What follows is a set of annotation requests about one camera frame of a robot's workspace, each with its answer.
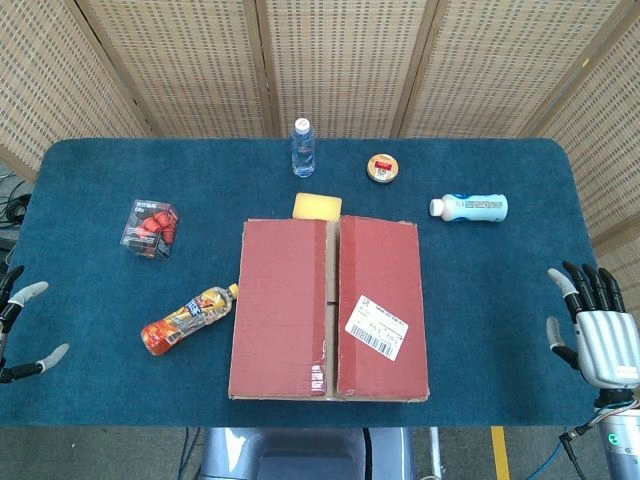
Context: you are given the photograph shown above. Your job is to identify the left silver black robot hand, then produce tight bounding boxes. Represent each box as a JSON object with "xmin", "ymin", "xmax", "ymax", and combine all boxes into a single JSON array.
[{"xmin": 0, "ymin": 264, "xmax": 71, "ymax": 385}]

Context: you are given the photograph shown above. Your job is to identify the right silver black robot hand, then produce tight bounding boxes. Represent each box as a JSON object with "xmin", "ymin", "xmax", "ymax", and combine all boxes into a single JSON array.
[{"xmin": 545, "ymin": 260, "xmax": 640, "ymax": 391}]

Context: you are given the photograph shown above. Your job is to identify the red cardboard shipping box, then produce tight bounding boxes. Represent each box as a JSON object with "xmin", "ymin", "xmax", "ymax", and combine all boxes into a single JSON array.
[{"xmin": 228, "ymin": 215, "xmax": 431, "ymax": 403}]

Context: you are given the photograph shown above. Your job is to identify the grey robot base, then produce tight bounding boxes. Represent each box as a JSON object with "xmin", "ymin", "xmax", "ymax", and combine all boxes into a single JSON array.
[{"xmin": 199, "ymin": 427, "xmax": 416, "ymax": 480}]

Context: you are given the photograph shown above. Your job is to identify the clear box of red cups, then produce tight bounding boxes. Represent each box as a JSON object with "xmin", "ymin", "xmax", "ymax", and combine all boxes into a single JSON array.
[{"xmin": 119, "ymin": 198, "xmax": 182, "ymax": 261}]

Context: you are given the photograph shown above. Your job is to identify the blue table cloth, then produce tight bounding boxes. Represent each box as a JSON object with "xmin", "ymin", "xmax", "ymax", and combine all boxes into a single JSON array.
[{"xmin": 0, "ymin": 138, "xmax": 640, "ymax": 429}]

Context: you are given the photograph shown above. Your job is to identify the white blue plastic bottle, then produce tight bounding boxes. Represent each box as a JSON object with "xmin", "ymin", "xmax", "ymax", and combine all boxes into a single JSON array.
[{"xmin": 429, "ymin": 192, "xmax": 509, "ymax": 224}]

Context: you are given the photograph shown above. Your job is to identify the metal table leg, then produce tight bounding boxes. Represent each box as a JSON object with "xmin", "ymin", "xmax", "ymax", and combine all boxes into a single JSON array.
[{"xmin": 428, "ymin": 427, "xmax": 444, "ymax": 480}]

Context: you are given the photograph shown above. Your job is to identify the round gold red tin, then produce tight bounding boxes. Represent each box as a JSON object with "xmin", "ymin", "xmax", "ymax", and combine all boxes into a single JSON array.
[{"xmin": 366, "ymin": 153, "xmax": 402, "ymax": 185}]

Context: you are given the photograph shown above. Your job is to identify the yellow sponge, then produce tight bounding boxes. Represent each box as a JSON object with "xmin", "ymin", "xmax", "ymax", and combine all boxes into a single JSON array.
[{"xmin": 292, "ymin": 192, "xmax": 344, "ymax": 221}]

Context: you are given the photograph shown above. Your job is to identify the clear water bottle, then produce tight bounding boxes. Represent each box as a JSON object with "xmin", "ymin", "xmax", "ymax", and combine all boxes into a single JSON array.
[{"xmin": 291, "ymin": 118, "xmax": 317, "ymax": 178}]

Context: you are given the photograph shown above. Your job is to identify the woven bamboo folding screen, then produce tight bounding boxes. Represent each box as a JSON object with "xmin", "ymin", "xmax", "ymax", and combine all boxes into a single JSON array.
[{"xmin": 0, "ymin": 0, "xmax": 640, "ymax": 246}]

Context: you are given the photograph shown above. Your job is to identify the black floor cables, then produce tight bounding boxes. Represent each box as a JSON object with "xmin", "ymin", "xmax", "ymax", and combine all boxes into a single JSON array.
[{"xmin": 0, "ymin": 169, "xmax": 36, "ymax": 281}]

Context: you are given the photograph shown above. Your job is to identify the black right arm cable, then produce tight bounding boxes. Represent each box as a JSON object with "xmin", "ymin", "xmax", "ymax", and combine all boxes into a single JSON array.
[{"xmin": 558, "ymin": 422, "xmax": 601, "ymax": 480}]

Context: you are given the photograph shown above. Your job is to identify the blue cable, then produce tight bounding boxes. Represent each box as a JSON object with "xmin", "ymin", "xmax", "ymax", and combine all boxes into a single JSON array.
[{"xmin": 529, "ymin": 439, "xmax": 574, "ymax": 480}]

